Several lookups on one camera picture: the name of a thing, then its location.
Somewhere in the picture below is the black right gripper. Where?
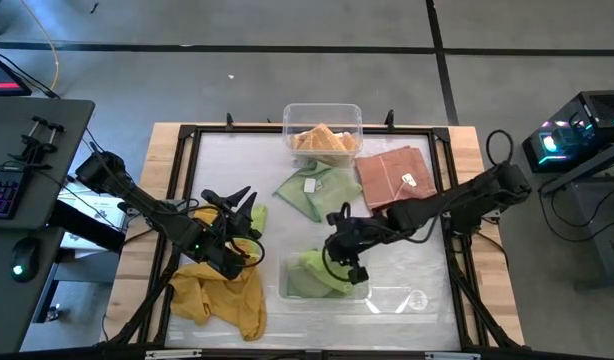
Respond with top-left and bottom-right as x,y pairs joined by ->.
324,201 -> 388,286

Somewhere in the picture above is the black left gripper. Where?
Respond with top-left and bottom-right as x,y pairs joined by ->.
186,185 -> 262,281

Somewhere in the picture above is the lime green towel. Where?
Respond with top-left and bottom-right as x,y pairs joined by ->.
246,204 -> 268,236
296,249 -> 361,295

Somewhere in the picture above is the small mustard yellow towel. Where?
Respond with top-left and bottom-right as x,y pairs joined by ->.
191,206 -> 258,261

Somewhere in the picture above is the sage green towel with label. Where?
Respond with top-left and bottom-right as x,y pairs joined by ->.
272,160 -> 363,224

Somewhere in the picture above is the salmon pink towel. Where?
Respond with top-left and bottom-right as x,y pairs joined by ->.
355,145 -> 439,212

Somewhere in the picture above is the large mustard yellow towel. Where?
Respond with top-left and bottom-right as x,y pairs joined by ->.
169,259 -> 268,343

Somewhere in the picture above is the light orange towel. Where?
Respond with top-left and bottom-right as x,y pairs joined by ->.
290,123 -> 358,154

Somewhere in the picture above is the clear plastic bin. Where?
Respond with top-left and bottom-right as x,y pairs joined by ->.
281,103 -> 364,169
276,244 -> 373,304

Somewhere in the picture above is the black support beam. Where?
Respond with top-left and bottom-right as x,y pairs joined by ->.
47,198 -> 127,253

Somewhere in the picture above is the black clamp holder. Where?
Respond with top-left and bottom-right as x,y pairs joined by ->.
6,116 -> 66,169

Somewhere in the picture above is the black computer mouse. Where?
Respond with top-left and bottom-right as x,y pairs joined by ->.
10,236 -> 42,284

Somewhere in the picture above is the black keyboard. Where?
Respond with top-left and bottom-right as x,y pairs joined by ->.
0,167 -> 26,220

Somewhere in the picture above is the dark grey side desk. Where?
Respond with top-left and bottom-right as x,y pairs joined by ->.
536,139 -> 614,199

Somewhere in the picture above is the black computer tower with lights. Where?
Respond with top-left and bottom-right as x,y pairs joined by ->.
521,89 -> 614,175

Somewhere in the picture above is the black metal table frame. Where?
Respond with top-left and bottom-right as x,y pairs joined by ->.
106,110 -> 523,360

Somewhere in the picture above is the white table edge bracket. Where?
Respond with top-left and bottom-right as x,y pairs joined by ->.
424,351 -> 482,360
144,348 -> 203,360

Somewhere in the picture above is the black floor cable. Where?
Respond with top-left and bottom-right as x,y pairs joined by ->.
82,127 -> 108,154

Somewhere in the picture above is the yellow cable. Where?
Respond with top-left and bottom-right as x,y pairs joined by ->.
19,0 -> 61,91

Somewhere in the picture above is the black monitor cable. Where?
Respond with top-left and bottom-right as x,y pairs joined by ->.
0,49 -> 59,100

